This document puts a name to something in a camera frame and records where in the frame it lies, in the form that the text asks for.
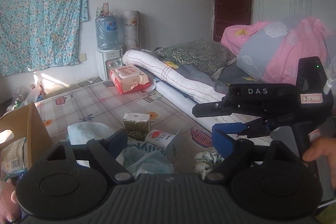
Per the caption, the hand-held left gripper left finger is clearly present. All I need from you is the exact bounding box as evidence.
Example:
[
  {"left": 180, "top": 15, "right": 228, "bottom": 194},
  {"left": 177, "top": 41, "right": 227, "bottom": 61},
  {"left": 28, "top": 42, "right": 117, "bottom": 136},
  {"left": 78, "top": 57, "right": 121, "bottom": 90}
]
[{"left": 47, "top": 129, "right": 132, "bottom": 184}]

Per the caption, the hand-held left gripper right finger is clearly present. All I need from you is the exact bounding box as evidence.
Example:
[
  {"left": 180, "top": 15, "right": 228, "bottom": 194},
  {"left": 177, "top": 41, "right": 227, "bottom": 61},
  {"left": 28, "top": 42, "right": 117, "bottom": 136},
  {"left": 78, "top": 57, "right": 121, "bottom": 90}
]
[{"left": 205, "top": 132, "right": 302, "bottom": 184}]

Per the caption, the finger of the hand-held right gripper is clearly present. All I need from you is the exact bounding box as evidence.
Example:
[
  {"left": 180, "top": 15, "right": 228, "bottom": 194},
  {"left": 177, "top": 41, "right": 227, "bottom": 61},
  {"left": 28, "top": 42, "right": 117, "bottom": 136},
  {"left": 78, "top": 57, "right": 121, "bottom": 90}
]
[
  {"left": 212, "top": 118, "right": 275, "bottom": 138},
  {"left": 192, "top": 101, "right": 237, "bottom": 118}
]

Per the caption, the brown cardboard box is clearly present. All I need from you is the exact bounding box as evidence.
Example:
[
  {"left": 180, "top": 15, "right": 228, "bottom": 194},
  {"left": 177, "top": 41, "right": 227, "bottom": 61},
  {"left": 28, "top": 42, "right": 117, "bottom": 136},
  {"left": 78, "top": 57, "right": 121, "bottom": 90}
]
[{"left": 0, "top": 103, "right": 54, "bottom": 182}]

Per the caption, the cotton swabs packet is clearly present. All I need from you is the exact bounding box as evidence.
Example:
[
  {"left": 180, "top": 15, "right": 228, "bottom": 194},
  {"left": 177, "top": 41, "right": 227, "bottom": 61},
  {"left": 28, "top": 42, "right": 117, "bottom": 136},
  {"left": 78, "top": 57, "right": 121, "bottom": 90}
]
[{"left": 0, "top": 136, "right": 28, "bottom": 174}]

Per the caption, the person's right hand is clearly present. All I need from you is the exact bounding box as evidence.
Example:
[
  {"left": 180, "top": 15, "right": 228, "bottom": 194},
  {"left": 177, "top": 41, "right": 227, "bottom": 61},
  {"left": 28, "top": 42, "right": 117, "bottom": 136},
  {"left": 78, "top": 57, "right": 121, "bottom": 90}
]
[{"left": 302, "top": 137, "right": 336, "bottom": 162}]

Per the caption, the green scrunchie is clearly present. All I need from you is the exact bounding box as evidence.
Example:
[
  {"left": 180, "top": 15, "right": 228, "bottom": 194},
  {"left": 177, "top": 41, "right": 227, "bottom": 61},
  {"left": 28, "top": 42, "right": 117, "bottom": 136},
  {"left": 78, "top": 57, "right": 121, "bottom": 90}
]
[{"left": 194, "top": 150, "right": 224, "bottom": 180}]

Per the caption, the green tissue pack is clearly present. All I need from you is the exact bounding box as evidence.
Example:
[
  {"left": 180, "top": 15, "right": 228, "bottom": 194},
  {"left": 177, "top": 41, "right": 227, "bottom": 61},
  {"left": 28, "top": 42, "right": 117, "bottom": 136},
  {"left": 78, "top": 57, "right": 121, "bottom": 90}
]
[{"left": 123, "top": 112, "right": 151, "bottom": 142}]

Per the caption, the pale green plastic bag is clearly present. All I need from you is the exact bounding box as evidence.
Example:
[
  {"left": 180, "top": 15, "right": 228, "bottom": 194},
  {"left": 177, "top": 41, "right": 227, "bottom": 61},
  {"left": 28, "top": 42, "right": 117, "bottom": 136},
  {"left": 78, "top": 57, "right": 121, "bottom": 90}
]
[{"left": 123, "top": 144, "right": 174, "bottom": 180}]

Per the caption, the checked floral bed mat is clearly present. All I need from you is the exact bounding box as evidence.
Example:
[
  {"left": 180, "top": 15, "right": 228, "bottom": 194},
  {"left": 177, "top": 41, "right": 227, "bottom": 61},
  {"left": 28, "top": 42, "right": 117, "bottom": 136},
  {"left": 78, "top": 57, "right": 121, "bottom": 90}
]
[{"left": 34, "top": 80, "right": 273, "bottom": 169}]

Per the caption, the small white red carton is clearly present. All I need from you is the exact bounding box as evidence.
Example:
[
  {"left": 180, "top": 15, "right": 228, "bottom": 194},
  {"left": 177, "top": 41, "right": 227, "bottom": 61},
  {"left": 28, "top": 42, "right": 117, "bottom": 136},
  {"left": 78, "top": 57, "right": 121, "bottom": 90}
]
[{"left": 144, "top": 130, "right": 181, "bottom": 161}]

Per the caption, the pink grey quilt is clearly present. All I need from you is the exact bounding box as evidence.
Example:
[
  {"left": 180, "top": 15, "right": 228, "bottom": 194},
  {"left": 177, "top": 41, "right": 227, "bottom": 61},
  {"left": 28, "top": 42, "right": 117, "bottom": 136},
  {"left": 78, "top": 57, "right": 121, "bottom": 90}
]
[{"left": 221, "top": 17, "right": 336, "bottom": 84}]

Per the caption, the white striped rolled blanket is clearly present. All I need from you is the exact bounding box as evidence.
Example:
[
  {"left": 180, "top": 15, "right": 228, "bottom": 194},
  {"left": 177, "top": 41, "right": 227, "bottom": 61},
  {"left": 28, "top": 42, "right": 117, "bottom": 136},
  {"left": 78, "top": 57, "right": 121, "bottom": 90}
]
[{"left": 123, "top": 49, "right": 229, "bottom": 104}]

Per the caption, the green leaf pillow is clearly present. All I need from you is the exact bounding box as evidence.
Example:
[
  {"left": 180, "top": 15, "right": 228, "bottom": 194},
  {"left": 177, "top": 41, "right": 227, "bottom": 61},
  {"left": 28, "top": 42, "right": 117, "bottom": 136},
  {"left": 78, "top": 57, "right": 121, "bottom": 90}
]
[{"left": 154, "top": 38, "right": 237, "bottom": 77}]

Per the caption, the lidded red wet wipes pack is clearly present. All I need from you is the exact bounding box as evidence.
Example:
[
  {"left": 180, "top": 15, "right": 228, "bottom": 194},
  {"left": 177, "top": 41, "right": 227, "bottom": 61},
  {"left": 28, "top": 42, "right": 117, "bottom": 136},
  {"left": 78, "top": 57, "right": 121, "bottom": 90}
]
[{"left": 110, "top": 65, "right": 150, "bottom": 94}]

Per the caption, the white water dispenser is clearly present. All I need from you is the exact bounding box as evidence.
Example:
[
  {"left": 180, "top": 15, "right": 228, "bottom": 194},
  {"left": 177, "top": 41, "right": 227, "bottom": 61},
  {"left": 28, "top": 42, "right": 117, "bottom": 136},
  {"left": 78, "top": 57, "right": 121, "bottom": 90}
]
[{"left": 95, "top": 48, "right": 123, "bottom": 81}]

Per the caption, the clear plastic bag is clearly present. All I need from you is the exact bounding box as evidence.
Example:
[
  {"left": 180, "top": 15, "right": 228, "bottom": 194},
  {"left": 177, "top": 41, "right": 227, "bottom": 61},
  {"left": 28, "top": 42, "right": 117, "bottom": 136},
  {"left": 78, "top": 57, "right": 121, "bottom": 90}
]
[{"left": 20, "top": 81, "right": 44, "bottom": 106}]

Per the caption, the rolled floral mat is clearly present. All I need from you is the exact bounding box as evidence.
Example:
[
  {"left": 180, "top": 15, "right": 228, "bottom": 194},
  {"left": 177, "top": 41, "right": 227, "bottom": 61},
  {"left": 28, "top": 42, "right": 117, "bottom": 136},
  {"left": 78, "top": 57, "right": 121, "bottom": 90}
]
[{"left": 123, "top": 10, "right": 141, "bottom": 50}]

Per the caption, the white power cord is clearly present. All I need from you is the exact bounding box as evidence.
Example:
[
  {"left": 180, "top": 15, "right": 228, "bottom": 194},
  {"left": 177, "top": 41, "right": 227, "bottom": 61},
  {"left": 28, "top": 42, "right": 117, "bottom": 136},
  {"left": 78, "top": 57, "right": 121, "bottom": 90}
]
[{"left": 76, "top": 76, "right": 101, "bottom": 88}]

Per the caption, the teal floral wall cloth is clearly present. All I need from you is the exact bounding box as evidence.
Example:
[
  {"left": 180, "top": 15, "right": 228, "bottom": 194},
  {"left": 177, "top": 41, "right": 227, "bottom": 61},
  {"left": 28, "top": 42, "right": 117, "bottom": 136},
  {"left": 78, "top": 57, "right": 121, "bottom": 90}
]
[{"left": 0, "top": 0, "right": 88, "bottom": 76}]

